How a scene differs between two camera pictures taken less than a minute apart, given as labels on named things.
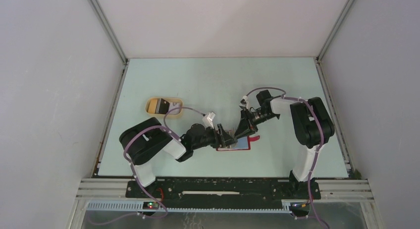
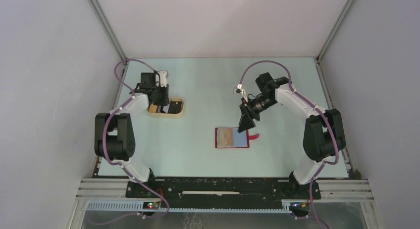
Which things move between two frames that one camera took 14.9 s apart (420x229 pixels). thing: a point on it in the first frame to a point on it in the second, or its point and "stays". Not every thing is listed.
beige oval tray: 170,99 stays
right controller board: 299,206 stays
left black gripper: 225,139 to 165,101
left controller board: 150,205 stays
